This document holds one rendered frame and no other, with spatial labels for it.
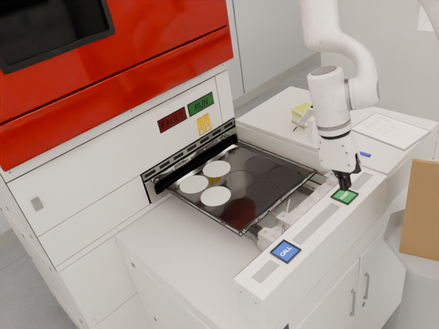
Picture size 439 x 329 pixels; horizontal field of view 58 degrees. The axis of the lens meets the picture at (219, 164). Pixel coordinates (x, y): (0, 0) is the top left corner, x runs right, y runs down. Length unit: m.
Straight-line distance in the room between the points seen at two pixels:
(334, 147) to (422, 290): 0.54
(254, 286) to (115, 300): 0.73
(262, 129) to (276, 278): 0.68
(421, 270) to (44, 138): 1.03
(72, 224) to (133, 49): 0.55
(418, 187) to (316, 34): 0.44
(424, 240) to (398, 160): 0.26
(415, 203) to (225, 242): 0.54
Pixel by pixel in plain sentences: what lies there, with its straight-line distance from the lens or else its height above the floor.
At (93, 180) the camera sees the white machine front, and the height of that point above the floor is 1.05.
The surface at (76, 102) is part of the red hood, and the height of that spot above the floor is 1.31.
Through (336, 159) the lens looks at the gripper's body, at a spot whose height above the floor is 1.10.
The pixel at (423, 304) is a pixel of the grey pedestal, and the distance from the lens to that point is 1.40.
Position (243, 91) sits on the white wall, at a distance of 3.83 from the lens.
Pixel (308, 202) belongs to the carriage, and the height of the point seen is 0.88.
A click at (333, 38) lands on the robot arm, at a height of 1.39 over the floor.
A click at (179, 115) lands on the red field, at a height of 1.10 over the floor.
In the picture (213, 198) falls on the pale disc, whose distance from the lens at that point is 1.29.
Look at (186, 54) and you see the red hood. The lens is 1.29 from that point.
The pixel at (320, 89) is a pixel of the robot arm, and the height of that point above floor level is 1.29.
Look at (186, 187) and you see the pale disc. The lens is 1.37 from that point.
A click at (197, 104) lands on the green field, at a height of 1.11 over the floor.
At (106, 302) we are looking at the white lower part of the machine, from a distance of 1.55.
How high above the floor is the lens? 1.71
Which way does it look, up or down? 34 degrees down
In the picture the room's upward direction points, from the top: 11 degrees counter-clockwise
